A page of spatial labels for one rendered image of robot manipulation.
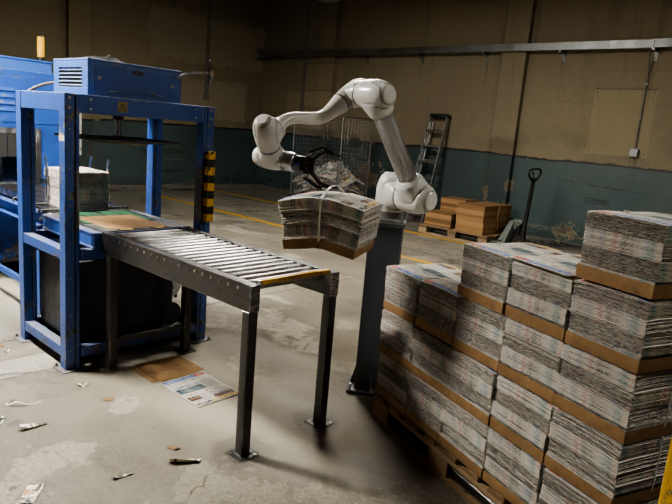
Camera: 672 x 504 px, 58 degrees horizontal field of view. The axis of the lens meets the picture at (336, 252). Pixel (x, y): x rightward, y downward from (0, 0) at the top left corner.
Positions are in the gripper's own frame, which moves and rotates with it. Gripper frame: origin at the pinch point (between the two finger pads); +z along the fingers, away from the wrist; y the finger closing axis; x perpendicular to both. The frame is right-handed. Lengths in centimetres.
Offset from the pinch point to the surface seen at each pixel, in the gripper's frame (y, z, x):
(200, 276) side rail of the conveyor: 57, -51, 22
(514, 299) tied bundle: 31, 87, 30
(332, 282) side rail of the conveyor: 55, 3, -9
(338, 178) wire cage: 102, -245, -721
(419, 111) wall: -27, -148, -819
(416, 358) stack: 81, 50, -9
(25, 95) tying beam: -6, -203, -21
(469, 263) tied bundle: 26, 66, 9
